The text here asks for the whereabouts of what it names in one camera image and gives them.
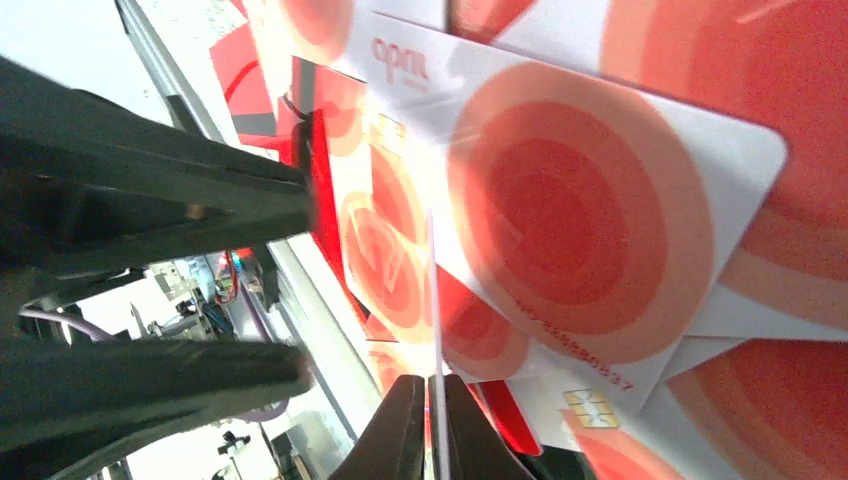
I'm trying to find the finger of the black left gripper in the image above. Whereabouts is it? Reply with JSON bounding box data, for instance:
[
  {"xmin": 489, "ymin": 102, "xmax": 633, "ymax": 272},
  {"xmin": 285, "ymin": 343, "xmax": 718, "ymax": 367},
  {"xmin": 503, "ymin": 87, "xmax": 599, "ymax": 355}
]
[
  {"xmin": 1, "ymin": 60, "xmax": 315, "ymax": 272},
  {"xmin": 1, "ymin": 339, "xmax": 312, "ymax": 479}
]

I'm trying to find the aluminium rail frame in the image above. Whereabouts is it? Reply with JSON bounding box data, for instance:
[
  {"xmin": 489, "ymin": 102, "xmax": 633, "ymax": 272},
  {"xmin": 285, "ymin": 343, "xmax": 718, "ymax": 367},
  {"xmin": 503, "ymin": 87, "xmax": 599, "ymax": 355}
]
[{"xmin": 117, "ymin": 1, "xmax": 380, "ymax": 470}]

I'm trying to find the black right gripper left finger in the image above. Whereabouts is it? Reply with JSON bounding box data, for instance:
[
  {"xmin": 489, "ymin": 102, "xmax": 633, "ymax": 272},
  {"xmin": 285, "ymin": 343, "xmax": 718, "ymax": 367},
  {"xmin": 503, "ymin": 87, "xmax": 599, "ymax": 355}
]
[{"xmin": 329, "ymin": 375, "xmax": 425, "ymax": 480}]

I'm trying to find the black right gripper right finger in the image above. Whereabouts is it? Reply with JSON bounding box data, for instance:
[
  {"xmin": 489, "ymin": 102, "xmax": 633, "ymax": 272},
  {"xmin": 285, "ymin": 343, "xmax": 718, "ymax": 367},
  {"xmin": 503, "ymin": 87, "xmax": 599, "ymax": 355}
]
[{"xmin": 437, "ymin": 374, "xmax": 532, "ymax": 480}]

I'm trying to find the pile of red white cards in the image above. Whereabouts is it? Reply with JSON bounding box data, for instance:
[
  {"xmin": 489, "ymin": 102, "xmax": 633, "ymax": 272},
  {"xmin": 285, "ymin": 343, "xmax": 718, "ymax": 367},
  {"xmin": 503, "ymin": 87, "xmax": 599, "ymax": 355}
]
[{"xmin": 209, "ymin": 1, "xmax": 847, "ymax": 479}]

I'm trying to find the white red credit card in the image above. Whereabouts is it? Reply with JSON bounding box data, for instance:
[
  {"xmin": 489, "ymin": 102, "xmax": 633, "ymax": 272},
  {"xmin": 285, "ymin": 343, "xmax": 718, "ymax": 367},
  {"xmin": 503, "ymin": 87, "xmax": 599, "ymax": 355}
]
[{"xmin": 425, "ymin": 209, "xmax": 451, "ymax": 480}]

